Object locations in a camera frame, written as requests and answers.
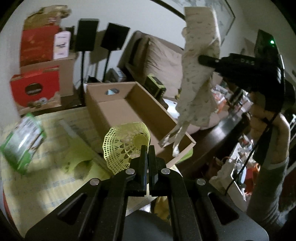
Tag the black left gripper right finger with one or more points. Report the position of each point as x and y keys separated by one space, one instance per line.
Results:
x=156 y=177

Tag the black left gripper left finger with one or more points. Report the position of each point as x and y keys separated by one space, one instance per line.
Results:
x=139 y=182

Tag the yellow-green shuttlecock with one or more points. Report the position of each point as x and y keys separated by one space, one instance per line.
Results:
x=122 y=143

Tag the floral white cloth bag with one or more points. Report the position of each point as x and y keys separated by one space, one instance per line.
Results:
x=196 y=102

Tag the green window squeegee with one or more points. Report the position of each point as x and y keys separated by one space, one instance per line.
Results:
x=80 y=159

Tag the green snack can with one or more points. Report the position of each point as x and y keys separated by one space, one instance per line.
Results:
x=22 y=143

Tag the grey sleeved right forearm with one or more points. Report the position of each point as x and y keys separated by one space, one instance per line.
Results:
x=267 y=207

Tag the person's right hand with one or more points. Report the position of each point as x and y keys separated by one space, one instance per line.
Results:
x=272 y=133

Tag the white rounded appliance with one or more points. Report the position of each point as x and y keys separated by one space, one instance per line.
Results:
x=172 y=108

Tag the framed ink painting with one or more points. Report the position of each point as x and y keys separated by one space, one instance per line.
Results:
x=218 y=11

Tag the yellow plaid tablecloth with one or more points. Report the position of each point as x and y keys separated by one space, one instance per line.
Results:
x=32 y=196

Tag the green black portable device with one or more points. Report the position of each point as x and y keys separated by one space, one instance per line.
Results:
x=154 y=87

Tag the large tan sofa cushion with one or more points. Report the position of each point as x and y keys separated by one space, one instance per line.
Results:
x=165 y=64

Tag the brown sofa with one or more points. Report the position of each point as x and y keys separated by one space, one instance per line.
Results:
x=133 y=58

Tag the large brown cardboard box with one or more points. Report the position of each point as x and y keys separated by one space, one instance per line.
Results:
x=66 y=70

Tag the right black speaker on stand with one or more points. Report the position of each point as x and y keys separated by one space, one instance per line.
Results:
x=113 y=40

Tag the black speaker on stand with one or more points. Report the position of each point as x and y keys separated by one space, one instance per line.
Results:
x=113 y=40
x=85 y=42

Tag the left black speaker on stand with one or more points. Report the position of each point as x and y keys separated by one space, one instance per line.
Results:
x=85 y=42

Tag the pink white small box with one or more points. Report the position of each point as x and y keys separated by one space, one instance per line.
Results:
x=61 y=45

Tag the red paper gift bag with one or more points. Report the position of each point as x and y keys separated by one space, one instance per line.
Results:
x=37 y=45

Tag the crumpled brown paper bag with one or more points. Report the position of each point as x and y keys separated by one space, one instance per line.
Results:
x=47 y=16

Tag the red gift box with handle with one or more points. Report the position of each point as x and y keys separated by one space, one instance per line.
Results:
x=36 y=90

